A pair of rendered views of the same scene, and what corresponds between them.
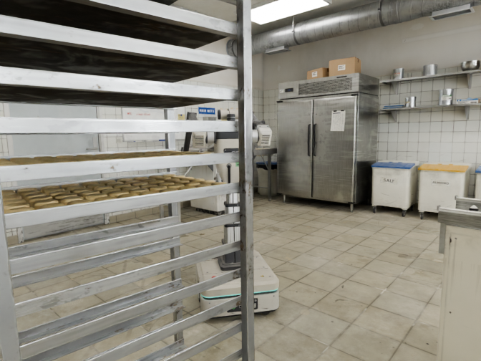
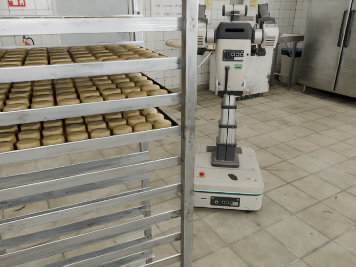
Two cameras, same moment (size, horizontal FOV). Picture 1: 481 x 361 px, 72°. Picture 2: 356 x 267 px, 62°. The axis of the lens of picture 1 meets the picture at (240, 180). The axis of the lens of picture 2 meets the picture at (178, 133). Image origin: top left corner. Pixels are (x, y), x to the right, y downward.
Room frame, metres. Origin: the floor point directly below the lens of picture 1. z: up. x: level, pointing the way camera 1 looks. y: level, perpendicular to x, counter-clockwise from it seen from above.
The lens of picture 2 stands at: (0.28, -0.21, 1.35)
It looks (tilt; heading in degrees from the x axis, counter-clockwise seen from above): 23 degrees down; 18
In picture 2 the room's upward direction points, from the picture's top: straight up
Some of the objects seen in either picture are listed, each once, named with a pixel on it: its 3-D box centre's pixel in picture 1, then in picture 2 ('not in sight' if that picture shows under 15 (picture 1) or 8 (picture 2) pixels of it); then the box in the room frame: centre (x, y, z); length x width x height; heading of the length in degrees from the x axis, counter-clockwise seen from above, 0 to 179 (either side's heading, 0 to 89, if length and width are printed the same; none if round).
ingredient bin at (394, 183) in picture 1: (394, 186); not in sight; (5.00, -2.34, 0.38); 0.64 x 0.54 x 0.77; 141
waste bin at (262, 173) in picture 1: (269, 177); (293, 65); (6.64, -0.59, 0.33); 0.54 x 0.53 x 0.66; 48
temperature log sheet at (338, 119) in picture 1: (337, 120); not in sight; (5.03, -1.46, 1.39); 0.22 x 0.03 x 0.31; 48
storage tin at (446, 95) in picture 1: (445, 97); not in sight; (4.78, -2.89, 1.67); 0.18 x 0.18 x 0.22
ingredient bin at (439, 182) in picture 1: (443, 190); not in sight; (4.56, -2.82, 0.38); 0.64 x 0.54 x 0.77; 139
